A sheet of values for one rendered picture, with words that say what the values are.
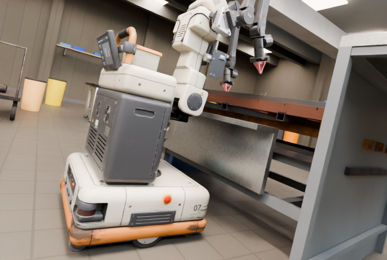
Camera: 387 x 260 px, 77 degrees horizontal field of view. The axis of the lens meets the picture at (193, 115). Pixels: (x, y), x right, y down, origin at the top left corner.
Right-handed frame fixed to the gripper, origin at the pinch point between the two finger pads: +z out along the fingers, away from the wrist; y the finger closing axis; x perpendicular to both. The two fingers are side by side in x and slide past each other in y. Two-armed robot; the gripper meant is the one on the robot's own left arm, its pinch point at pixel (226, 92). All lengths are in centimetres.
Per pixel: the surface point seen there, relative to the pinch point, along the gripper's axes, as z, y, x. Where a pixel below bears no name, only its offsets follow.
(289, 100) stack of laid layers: 17, -60, 12
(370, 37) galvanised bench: 10, -108, 50
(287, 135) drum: -30, 284, -600
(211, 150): 47, -7, 21
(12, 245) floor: 90, -5, 126
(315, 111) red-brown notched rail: 26, -76, 16
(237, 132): 35, -30, 21
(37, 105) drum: -25, 393, 82
